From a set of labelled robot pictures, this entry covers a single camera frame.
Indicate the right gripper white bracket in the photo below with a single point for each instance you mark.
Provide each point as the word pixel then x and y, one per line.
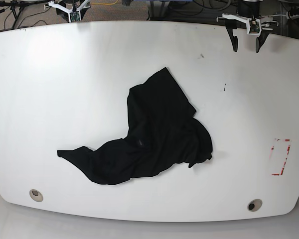
pixel 68 6

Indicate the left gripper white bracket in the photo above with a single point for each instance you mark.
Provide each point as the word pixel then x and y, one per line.
pixel 263 30

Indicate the black T-shirt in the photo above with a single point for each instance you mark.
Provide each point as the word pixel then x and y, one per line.
pixel 162 132

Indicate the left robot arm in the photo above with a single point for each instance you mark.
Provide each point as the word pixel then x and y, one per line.
pixel 248 13

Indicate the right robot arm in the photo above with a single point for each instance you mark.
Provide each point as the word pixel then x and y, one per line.
pixel 220 9

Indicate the white power strip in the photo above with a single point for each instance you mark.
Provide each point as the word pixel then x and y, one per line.
pixel 293 13

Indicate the red tape rectangle marking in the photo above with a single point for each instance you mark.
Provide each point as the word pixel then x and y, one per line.
pixel 278 156

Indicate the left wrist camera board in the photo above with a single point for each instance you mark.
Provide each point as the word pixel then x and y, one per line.
pixel 253 27

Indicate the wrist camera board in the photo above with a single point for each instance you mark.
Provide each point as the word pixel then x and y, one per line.
pixel 253 27
pixel 74 16

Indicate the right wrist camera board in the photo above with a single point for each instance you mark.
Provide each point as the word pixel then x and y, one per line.
pixel 74 16

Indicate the right table cable grommet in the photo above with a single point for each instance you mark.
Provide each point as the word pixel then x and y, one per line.
pixel 254 205

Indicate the table cable grommet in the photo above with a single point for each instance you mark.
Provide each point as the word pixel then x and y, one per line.
pixel 254 205
pixel 36 195

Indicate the left table cable grommet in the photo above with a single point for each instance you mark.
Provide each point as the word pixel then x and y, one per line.
pixel 36 195

